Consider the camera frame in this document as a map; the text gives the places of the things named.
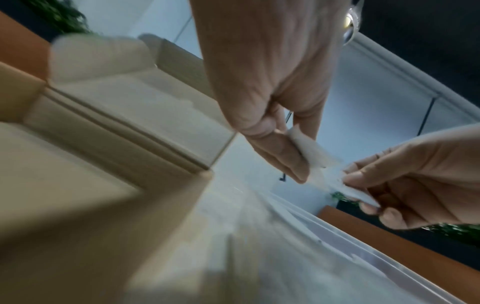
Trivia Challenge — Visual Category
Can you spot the brown cardboard box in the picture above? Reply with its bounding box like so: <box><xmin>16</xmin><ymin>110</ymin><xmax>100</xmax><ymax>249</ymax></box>
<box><xmin>0</xmin><ymin>35</ymin><xmax>241</xmax><ymax>304</ymax></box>

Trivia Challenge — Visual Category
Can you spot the green leafy plant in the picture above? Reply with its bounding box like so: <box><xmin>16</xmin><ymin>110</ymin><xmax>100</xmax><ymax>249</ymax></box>
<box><xmin>20</xmin><ymin>0</ymin><xmax>93</xmax><ymax>34</ymax></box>
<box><xmin>331</xmin><ymin>190</ymin><xmax>480</xmax><ymax>247</ymax></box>

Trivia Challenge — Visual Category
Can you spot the white translucent plastic wrapper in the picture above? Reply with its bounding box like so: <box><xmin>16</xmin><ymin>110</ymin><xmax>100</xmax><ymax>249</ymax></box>
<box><xmin>286</xmin><ymin>124</ymin><xmax>380</xmax><ymax>209</ymax></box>

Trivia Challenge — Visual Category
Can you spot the clear plastic storage bin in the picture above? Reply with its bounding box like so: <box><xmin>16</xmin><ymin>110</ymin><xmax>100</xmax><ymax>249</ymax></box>
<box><xmin>127</xmin><ymin>166</ymin><xmax>480</xmax><ymax>304</ymax></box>

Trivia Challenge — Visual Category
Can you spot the round ceiling lamp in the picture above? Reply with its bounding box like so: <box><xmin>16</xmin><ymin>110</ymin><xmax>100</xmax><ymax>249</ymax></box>
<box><xmin>342</xmin><ymin>0</ymin><xmax>365</xmax><ymax>47</ymax></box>

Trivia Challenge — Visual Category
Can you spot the person's right hand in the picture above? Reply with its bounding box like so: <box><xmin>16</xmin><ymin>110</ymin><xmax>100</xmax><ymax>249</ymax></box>
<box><xmin>342</xmin><ymin>123</ymin><xmax>480</xmax><ymax>231</ymax></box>

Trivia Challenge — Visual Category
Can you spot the person's left hand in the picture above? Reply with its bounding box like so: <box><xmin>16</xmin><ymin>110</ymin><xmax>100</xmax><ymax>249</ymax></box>
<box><xmin>188</xmin><ymin>0</ymin><xmax>351</xmax><ymax>184</ymax></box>

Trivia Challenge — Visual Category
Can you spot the orange wooden planter box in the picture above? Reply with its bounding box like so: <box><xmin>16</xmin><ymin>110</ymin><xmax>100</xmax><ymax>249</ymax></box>
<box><xmin>0</xmin><ymin>11</ymin><xmax>52</xmax><ymax>82</ymax></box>
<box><xmin>316</xmin><ymin>206</ymin><xmax>480</xmax><ymax>275</ymax></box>

